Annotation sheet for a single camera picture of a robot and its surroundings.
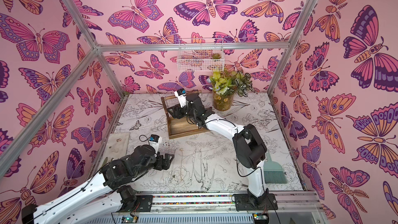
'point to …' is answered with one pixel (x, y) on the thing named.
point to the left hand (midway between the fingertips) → (169, 154)
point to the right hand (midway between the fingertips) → (172, 105)
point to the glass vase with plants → (225, 84)
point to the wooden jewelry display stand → (181, 127)
